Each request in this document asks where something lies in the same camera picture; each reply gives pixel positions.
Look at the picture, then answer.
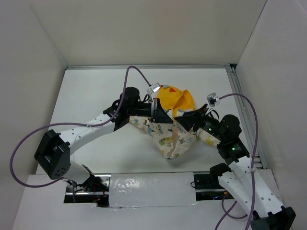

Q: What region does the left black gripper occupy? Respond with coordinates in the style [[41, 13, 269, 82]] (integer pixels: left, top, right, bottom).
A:
[[128, 97, 173, 123]]

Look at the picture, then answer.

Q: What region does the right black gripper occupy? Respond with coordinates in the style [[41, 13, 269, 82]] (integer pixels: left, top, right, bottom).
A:
[[175, 103, 226, 141]]

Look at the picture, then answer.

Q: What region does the dinosaur print yellow-lined jacket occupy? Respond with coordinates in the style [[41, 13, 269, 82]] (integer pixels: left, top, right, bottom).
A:
[[130, 85, 219, 160]]

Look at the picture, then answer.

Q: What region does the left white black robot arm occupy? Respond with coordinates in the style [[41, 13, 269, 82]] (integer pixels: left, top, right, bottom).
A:
[[34, 83, 173, 191]]

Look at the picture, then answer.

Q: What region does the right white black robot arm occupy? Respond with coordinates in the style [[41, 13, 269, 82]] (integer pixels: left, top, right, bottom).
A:
[[175, 105, 296, 230]]

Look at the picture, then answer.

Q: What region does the white tape sheet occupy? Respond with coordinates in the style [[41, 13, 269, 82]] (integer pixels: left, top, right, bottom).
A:
[[108, 172, 198, 207]]

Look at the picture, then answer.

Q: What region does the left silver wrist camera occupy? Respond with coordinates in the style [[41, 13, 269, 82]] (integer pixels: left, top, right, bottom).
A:
[[147, 83, 161, 94]]

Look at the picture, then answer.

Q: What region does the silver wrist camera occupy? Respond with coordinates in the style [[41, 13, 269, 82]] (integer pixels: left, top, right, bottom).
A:
[[207, 92, 220, 113], [147, 83, 161, 94]]

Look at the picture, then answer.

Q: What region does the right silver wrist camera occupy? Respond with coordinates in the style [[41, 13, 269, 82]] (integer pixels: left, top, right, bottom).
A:
[[207, 92, 220, 113]]

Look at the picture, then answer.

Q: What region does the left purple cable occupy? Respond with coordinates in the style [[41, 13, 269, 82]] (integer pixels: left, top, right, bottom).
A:
[[10, 65, 153, 203]]

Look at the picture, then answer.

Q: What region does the purple cable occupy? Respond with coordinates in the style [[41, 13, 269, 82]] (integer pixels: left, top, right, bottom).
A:
[[213, 93, 260, 230], [10, 65, 153, 203]]

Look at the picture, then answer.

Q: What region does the aluminium frame rail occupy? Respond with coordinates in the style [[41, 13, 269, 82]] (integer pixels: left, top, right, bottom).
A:
[[64, 63, 268, 170]]

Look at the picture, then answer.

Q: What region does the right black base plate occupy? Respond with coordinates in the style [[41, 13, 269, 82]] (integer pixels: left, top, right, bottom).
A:
[[190, 172, 227, 201]]

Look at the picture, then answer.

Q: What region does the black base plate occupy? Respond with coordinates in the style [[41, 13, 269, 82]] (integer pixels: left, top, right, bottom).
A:
[[190, 172, 227, 201], [64, 174, 111, 207]]

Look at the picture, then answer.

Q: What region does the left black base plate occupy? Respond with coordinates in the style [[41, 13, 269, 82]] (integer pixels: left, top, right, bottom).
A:
[[64, 174, 111, 207]]

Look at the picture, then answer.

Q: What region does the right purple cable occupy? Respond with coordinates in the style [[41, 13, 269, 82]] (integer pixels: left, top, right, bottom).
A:
[[213, 93, 260, 230]]

